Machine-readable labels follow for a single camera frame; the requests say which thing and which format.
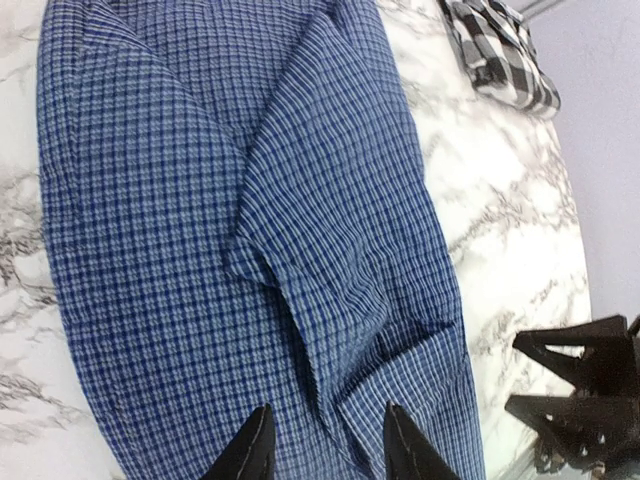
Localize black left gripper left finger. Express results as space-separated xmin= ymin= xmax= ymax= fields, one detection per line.
xmin=201 ymin=403 xmax=276 ymax=480

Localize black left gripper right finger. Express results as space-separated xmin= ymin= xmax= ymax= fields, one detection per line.
xmin=383 ymin=402 xmax=460 ymax=480

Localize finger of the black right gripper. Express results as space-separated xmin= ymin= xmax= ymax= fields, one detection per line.
xmin=505 ymin=395 xmax=639 ymax=470
xmin=513 ymin=314 xmax=638 ymax=390

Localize blue checked shirt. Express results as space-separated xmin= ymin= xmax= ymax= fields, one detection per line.
xmin=37 ymin=1 xmax=485 ymax=479

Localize black white plaid shirt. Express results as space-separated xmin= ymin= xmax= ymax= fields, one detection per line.
xmin=439 ymin=1 xmax=561 ymax=120

